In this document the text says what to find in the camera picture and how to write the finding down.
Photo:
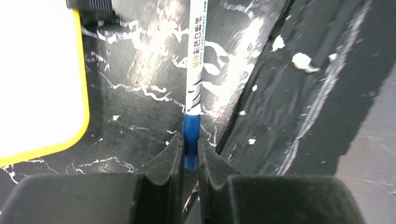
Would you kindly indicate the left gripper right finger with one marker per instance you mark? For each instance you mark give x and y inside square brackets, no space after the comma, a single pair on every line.
[229,197]

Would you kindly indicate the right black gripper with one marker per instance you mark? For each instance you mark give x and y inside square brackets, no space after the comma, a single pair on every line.
[92,10]

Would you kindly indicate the blue marker cap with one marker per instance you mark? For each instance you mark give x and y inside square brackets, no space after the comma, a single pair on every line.
[191,132]

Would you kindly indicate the white whiteboard marker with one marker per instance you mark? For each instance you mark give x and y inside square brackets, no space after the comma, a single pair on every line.
[195,56]

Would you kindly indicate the yellow framed whiteboard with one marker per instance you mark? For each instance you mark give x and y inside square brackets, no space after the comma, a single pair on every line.
[44,106]

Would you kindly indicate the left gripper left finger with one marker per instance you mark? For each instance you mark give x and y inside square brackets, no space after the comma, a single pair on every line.
[150,196]

